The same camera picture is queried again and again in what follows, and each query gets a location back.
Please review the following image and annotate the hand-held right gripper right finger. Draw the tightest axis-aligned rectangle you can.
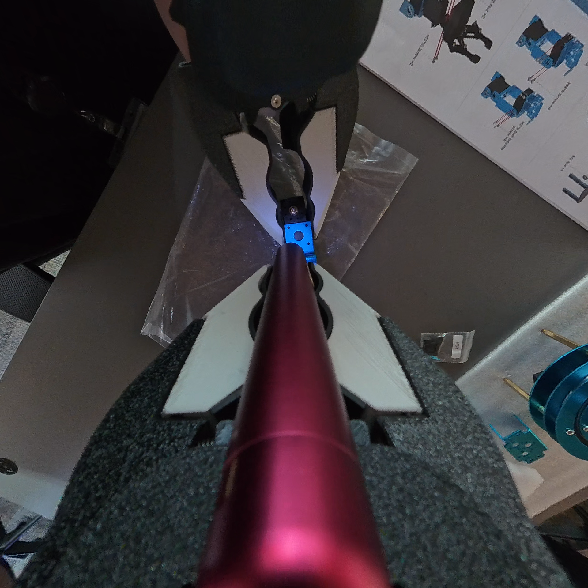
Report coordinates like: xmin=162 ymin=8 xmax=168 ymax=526
xmin=305 ymin=264 xmax=423 ymax=414

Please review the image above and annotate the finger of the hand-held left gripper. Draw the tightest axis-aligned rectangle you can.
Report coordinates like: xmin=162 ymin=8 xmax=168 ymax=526
xmin=223 ymin=108 xmax=295 ymax=245
xmin=287 ymin=103 xmax=341 ymax=240

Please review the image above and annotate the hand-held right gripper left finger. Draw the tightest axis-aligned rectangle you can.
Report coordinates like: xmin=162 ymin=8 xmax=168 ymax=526
xmin=162 ymin=264 xmax=276 ymax=419

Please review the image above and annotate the black servo motor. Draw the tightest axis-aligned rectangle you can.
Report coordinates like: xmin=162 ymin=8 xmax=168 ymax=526
xmin=275 ymin=195 xmax=317 ymax=227

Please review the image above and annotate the blue metal U bracket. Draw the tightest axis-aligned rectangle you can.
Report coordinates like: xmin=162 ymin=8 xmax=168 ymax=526
xmin=284 ymin=223 xmax=319 ymax=266

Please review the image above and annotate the red metal tube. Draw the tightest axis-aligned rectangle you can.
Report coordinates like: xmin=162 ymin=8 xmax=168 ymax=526
xmin=198 ymin=243 xmax=391 ymax=588

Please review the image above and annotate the small bag of black screws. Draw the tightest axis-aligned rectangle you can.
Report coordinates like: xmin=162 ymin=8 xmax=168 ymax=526
xmin=420 ymin=330 xmax=475 ymax=364

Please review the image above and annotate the clear plastic bag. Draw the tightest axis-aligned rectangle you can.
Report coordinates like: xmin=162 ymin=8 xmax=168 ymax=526
xmin=140 ymin=124 xmax=419 ymax=347

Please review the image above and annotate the white foam sheet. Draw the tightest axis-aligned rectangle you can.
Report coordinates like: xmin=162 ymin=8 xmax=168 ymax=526
xmin=455 ymin=276 xmax=588 ymax=524

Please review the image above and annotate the white instruction sheet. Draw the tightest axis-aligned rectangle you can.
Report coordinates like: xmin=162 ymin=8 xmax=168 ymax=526
xmin=358 ymin=0 xmax=588 ymax=230

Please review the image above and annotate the teal round rotating base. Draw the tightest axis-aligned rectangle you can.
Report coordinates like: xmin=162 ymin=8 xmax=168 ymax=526
xmin=528 ymin=342 xmax=588 ymax=460

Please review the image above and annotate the black office chair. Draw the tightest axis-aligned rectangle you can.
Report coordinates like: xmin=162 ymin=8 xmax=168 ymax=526
xmin=0 ymin=0 xmax=180 ymax=272

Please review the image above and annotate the grey mesh chair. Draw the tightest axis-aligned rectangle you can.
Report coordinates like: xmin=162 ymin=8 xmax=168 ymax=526
xmin=0 ymin=264 xmax=53 ymax=322

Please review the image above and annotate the blue flat perforated bracket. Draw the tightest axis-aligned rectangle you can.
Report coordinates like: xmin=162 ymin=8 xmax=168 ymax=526
xmin=489 ymin=415 xmax=548 ymax=464

